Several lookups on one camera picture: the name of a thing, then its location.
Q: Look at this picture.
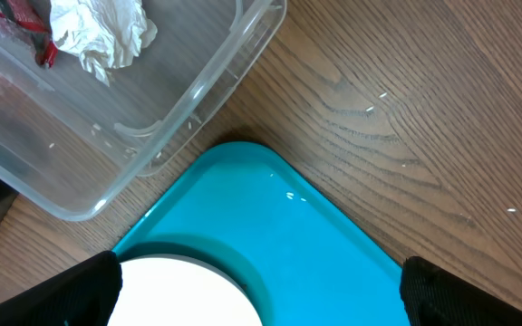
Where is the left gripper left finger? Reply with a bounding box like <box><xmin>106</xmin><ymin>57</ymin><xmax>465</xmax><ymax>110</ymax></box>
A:
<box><xmin>0</xmin><ymin>251</ymin><xmax>122</xmax><ymax>326</ymax></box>

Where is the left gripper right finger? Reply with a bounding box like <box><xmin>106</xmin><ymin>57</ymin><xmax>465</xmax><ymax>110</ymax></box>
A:
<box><xmin>400</xmin><ymin>256</ymin><xmax>522</xmax><ymax>326</ymax></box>

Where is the large pink plate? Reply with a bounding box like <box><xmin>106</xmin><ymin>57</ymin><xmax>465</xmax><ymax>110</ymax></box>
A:
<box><xmin>108</xmin><ymin>254</ymin><xmax>262</xmax><ymax>326</ymax></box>

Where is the white napkin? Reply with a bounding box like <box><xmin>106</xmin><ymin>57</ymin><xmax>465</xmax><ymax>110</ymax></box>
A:
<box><xmin>50</xmin><ymin>0</ymin><xmax>158</xmax><ymax>85</ymax></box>

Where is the red ketchup packet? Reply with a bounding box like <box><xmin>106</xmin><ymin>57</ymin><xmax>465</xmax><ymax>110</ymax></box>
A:
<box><xmin>0</xmin><ymin>0</ymin><xmax>58</xmax><ymax>69</ymax></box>

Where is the clear plastic bin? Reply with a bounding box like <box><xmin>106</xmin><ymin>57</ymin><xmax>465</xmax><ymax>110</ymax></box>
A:
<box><xmin>0</xmin><ymin>0</ymin><xmax>286</xmax><ymax>221</ymax></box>

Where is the teal serving tray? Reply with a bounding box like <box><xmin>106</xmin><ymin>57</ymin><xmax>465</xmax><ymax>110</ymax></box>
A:
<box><xmin>114</xmin><ymin>142</ymin><xmax>408</xmax><ymax>325</ymax></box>

